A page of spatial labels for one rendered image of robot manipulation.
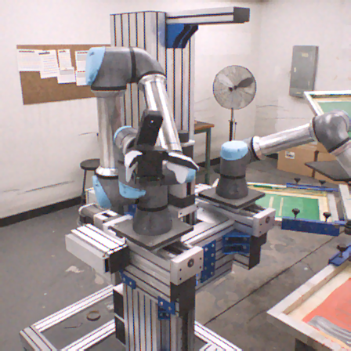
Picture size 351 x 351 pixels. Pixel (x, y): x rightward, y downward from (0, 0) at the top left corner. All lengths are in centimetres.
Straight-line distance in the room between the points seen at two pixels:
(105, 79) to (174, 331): 123
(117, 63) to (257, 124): 605
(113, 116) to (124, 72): 14
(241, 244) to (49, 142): 330
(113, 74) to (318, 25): 549
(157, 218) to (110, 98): 45
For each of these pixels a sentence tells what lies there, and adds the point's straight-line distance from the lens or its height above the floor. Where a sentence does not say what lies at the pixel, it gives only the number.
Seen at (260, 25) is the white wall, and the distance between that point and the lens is 710.
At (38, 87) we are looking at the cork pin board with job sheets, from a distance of 452.
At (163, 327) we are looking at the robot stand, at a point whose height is 61.
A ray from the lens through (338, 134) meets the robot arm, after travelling 158.
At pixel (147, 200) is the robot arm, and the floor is 139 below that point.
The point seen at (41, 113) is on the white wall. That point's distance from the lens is 457.
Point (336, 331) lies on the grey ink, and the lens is 156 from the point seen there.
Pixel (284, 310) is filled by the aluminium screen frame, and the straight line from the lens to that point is 155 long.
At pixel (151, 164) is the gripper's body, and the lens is 87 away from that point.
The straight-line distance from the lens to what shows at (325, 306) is 167.
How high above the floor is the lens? 191
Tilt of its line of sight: 18 degrees down
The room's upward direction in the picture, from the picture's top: straight up
